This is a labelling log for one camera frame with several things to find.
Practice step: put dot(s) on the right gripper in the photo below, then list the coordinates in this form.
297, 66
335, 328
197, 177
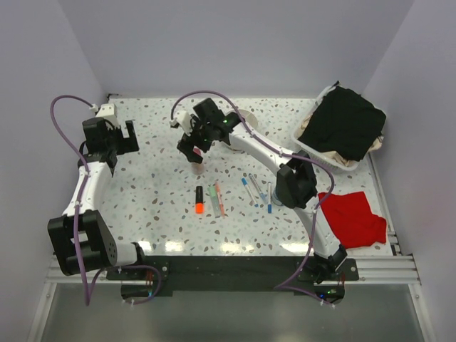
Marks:
186, 146

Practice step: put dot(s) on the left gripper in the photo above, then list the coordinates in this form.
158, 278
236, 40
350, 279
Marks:
127, 144

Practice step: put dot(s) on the green pen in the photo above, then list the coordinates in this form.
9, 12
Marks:
214, 200

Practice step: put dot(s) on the orange black highlighter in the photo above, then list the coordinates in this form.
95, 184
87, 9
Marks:
199, 200

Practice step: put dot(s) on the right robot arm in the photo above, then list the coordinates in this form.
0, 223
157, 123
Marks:
295, 177

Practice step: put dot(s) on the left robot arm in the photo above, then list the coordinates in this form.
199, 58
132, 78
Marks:
98, 247

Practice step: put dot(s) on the blue capped pen left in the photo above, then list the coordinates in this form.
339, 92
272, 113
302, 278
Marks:
249, 191

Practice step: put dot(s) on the round beige divided organizer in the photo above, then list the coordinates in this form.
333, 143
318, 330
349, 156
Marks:
246, 121

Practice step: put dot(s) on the orange pen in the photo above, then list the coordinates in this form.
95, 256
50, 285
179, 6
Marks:
219, 196

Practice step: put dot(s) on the white blue marker middle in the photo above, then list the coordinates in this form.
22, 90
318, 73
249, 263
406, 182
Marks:
257, 187

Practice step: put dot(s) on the blue pen right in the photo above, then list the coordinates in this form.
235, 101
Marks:
269, 197

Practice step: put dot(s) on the blue washi tape roll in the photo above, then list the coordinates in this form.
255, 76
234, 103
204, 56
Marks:
276, 200

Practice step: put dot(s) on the beige cloth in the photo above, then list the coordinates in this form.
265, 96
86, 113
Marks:
342, 158

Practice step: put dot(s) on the black cloth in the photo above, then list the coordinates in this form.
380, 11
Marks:
347, 123

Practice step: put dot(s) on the white plastic basket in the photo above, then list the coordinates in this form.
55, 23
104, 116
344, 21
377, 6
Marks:
310, 108

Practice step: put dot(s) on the red cloth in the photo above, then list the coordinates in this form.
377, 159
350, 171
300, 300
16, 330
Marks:
352, 221

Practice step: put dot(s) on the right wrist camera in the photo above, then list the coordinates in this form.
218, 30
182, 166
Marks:
182, 119

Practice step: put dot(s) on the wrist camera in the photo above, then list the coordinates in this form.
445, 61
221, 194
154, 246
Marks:
182, 119
108, 112

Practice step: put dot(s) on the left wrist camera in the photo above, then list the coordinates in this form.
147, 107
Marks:
108, 112

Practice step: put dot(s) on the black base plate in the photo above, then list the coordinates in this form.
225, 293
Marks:
230, 274

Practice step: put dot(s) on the aluminium rail frame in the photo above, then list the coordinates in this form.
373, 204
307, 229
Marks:
151, 200

